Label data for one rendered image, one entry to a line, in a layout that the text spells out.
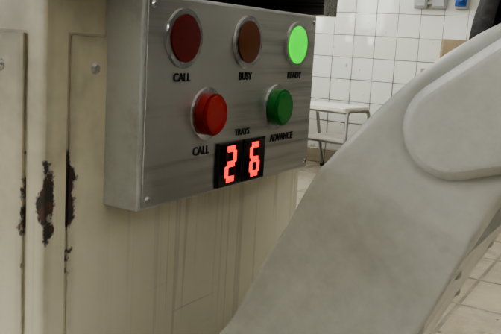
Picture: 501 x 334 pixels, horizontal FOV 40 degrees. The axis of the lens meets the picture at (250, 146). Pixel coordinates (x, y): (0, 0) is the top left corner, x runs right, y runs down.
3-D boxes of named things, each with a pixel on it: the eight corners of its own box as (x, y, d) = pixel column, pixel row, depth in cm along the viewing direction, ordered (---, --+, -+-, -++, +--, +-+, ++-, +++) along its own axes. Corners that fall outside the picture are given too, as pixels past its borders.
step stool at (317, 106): (378, 175, 454) (384, 106, 447) (342, 183, 420) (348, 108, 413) (320, 164, 482) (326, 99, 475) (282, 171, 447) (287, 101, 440)
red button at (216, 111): (185, 135, 49) (187, 92, 48) (209, 131, 51) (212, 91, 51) (203, 138, 48) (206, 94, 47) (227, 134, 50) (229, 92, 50)
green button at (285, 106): (258, 124, 57) (260, 88, 57) (276, 122, 60) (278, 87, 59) (275, 127, 56) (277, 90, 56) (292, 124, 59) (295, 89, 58)
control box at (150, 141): (98, 203, 46) (104, -10, 44) (276, 162, 66) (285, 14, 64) (140, 213, 44) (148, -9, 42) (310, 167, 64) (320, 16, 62)
